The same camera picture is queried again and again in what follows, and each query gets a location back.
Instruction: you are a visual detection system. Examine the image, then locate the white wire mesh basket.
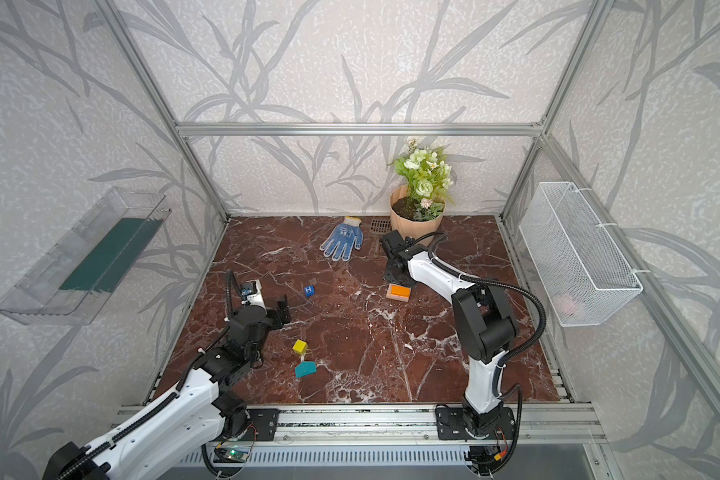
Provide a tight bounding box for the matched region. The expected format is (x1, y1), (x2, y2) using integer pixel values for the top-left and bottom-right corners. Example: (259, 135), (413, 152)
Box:
(519, 181), (643, 327)

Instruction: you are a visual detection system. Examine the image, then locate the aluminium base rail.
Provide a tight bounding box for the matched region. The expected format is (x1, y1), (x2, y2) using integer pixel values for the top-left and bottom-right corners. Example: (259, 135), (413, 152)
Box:
(257, 402), (607, 447)

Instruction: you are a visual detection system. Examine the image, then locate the green circuit board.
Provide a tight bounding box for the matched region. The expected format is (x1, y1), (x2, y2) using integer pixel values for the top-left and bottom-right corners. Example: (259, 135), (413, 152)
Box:
(214, 446), (250, 464)

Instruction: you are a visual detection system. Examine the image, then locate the teal block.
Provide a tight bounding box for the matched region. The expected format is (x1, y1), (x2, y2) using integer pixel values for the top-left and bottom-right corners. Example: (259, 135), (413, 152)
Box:
(294, 361), (317, 378)

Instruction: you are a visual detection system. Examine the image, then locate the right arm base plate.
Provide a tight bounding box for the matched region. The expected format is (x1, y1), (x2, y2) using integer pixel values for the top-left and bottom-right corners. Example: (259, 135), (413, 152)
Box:
(434, 402), (518, 440)

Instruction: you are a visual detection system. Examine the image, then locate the flower pot with plant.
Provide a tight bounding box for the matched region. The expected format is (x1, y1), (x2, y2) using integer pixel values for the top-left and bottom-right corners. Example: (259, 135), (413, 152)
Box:
(389, 140), (454, 239)

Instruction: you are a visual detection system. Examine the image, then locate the clear plastic wall shelf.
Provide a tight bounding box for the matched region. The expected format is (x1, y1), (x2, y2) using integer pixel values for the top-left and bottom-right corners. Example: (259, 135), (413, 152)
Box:
(0, 187), (171, 326)

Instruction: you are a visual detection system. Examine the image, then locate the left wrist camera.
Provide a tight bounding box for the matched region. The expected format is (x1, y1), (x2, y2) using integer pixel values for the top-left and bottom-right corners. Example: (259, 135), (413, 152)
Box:
(239, 280), (266, 308)

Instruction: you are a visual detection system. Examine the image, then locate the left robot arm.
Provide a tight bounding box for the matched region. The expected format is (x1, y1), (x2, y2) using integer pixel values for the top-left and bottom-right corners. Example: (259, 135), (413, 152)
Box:
(43, 271), (291, 479)

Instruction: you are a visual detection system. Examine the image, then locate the yellow cube block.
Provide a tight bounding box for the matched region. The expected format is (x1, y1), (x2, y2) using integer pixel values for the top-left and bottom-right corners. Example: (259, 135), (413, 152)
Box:
(292, 340), (308, 355)

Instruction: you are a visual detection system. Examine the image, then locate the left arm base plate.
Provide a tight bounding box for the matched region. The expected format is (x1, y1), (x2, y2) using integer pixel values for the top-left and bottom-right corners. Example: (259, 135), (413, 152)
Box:
(240, 408), (280, 442)

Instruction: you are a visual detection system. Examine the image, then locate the brown slotted plastic scoop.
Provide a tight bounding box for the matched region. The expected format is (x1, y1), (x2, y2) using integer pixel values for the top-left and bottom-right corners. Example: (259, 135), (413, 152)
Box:
(370, 217), (391, 254)

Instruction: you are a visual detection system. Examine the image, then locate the pink object in basket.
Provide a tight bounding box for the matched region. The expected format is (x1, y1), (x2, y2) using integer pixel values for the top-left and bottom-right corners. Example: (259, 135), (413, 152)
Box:
(553, 294), (583, 317)

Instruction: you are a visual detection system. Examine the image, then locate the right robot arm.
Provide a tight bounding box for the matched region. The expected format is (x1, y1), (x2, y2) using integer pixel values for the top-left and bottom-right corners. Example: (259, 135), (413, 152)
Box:
(380, 230), (547, 439)

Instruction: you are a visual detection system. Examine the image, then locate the blue dotted work glove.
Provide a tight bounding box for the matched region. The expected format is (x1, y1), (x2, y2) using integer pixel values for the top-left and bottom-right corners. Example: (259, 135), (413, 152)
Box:
(320, 216), (364, 262)

